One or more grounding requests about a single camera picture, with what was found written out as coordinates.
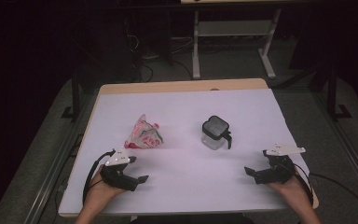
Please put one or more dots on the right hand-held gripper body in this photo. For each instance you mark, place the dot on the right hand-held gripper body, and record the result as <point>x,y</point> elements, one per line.
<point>276,174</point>

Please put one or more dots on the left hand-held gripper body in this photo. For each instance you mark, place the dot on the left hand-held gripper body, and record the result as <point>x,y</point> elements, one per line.
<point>118,158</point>

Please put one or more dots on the red and white plastic bag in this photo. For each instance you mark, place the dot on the red and white plastic bag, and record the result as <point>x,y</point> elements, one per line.
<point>144,133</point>

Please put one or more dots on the clear jar with black lid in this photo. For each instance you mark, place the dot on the clear jar with black lid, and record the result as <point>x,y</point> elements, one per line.
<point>215,130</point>

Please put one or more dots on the person's right hand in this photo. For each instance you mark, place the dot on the person's right hand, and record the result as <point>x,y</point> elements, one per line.
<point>293,191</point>

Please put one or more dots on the person's left hand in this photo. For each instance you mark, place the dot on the person's left hand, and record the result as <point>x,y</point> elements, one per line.
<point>98,194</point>

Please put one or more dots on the white table cover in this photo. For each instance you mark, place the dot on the white table cover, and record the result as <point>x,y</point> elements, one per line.
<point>183,102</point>

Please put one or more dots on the black metal stand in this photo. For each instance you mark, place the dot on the black metal stand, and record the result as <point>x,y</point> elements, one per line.
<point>332,93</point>
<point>75,93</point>

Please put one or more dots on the aluminium floor rail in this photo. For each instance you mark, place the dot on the aluminium floor rail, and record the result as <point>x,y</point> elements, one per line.
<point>54,174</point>
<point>348,146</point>

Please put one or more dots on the white desk frame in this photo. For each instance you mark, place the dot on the white desk frame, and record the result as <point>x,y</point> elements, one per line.
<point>195,46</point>

